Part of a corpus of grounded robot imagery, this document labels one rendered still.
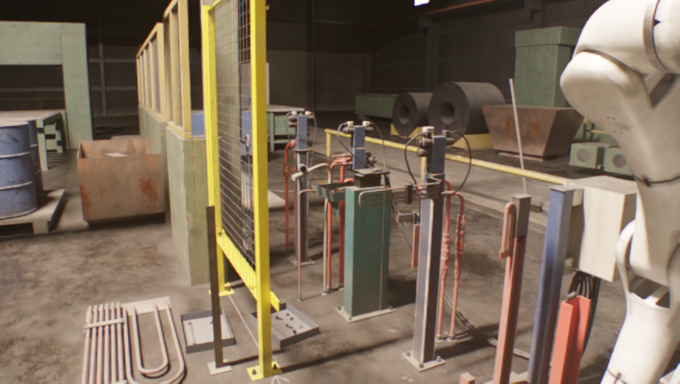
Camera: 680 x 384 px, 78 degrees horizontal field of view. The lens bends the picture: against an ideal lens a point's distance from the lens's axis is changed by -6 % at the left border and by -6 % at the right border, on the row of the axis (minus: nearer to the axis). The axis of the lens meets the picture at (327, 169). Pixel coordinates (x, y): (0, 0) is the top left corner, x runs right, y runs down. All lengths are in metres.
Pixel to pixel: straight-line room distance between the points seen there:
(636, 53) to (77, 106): 10.77
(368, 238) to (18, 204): 3.47
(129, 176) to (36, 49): 6.87
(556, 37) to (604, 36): 10.86
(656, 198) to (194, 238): 2.81
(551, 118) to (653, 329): 8.29
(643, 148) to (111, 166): 4.39
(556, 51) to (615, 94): 10.82
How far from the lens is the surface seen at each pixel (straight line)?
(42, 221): 4.85
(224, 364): 2.41
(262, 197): 1.92
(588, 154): 8.01
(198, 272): 3.23
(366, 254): 2.63
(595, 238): 2.13
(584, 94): 0.54
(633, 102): 0.53
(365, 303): 2.76
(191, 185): 3.03
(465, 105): 10.27
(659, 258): 0.69
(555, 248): 2.08
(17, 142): 4.89
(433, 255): 2.15
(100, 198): 4.68
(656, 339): 0.74
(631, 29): 0.50
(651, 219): 0.68
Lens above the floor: 1.35
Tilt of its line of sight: 11 degrees down
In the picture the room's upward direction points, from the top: straight up
